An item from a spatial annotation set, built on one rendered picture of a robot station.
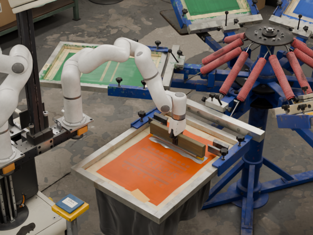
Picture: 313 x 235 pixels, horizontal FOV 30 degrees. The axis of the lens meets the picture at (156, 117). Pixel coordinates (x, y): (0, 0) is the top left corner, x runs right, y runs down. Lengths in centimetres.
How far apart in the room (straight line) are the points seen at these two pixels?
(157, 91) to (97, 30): 392
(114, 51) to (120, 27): 401
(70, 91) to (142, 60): 41
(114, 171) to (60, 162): 169
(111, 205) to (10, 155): 61
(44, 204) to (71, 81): 121
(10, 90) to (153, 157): 91
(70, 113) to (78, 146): 183
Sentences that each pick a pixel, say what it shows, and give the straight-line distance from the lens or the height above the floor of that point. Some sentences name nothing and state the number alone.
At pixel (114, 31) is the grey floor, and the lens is 676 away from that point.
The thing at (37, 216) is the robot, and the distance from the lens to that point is 384.
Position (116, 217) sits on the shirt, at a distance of 315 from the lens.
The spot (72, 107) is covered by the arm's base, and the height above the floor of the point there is 125.
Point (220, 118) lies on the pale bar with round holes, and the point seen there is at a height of 104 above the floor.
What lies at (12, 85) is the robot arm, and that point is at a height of 155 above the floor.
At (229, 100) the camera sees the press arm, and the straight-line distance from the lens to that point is 350.
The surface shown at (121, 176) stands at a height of 95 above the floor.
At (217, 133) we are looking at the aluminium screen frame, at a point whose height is 99.
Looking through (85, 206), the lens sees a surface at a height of 95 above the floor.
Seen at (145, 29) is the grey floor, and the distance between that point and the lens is 679.
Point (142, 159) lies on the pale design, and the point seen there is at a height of 95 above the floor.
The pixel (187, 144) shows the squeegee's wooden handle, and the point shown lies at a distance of 313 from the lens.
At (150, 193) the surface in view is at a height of 95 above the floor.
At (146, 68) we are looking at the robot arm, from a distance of 289.
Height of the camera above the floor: 286
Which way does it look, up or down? 33 degrees down
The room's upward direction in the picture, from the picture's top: 1 degrees clockwise
